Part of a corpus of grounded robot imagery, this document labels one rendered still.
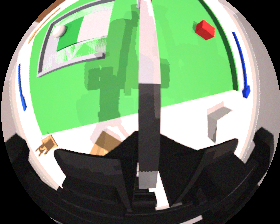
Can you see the green flat mat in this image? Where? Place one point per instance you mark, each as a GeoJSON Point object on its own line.
{"type": "Point", "coordinates": [107, 88]}

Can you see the red cube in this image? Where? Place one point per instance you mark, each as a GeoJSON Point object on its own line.
{"type": "Point", "coordinates": [205, 30]}

